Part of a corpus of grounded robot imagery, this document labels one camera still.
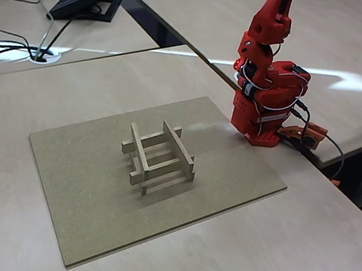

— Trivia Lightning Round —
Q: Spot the orange table clamp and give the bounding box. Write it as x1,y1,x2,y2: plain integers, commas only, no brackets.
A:
275,119,331,153

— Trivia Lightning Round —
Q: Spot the black phone cable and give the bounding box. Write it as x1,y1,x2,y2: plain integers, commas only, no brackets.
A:
41,14,76,62

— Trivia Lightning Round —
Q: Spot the white table cable grommet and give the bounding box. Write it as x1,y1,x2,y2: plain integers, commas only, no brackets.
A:
28,46,62,68

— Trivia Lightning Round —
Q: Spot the grey translucent cable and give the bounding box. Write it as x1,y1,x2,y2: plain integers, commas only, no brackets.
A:
31,0,58,60

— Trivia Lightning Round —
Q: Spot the brown fibreboard base plate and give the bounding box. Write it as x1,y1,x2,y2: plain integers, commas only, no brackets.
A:
13,74,298,271

